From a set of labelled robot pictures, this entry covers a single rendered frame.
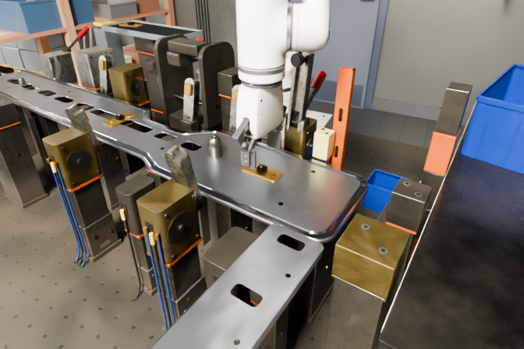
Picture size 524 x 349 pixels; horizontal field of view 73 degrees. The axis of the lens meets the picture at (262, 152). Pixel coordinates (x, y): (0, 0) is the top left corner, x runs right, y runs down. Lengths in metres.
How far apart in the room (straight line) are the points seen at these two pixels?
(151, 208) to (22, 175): 0.76
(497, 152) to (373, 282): 0.43
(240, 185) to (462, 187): 0.41
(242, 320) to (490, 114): 0.59
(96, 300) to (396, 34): 3.18
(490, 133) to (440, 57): 2.78
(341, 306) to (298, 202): 0.19
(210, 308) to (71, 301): 0.54
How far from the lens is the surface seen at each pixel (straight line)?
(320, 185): 0.72
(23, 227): 1.27
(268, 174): 0.73
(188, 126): 1.01
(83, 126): 0.90
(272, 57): 0.61
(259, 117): 0.64
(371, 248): 0.51
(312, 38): 0.60
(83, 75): 1.37
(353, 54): 3.63
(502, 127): 0.82
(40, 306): 1.01
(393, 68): 3.65
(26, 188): 1.33
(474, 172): 0.80
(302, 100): 0.79
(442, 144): 0.73
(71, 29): 3.43
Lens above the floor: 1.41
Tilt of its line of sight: 30 degrees down
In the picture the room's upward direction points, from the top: straight up
